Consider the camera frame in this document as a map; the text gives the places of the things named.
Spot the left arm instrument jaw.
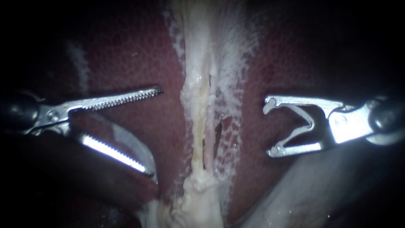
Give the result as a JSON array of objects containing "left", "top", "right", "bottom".
[
  {"left": 47, "top": 86, "right": 165, "bottom": 125},
  {"left": 56, "top": 122, "right": 157, "bottom": 179}
]

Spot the left arm instrument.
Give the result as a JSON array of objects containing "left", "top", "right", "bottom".
[{"left": 0, "top": 91, "right": 61, "bottom": 137}]

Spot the right arm instrument jaw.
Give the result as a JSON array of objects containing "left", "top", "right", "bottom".
[
  {"left": 263, "top": 95, "right": 356, "bottom": 118},
  {"left": 265, "top": 139, "right": 337, "bottom": 158}
]

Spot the right arm instrument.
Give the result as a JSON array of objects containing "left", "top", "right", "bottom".
[{"left": 329, "top": 95, "right": 405, "bottom": 147}]

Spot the white clip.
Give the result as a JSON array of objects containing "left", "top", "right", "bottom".
[{"left": 262, "top": 100, "right": 316, "bottom": 155}]

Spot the dark red liver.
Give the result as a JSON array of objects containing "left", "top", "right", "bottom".
[{"left": 19, "top": 9, "right": 380, "bottom": 228}]

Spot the thin tube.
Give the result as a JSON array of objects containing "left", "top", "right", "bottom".
[
  {"left": 204, "top": 71, "right": 219, "bottom": 173},
  {"left": 185, "top": 68, "right": 206, "bottom": 178}
]

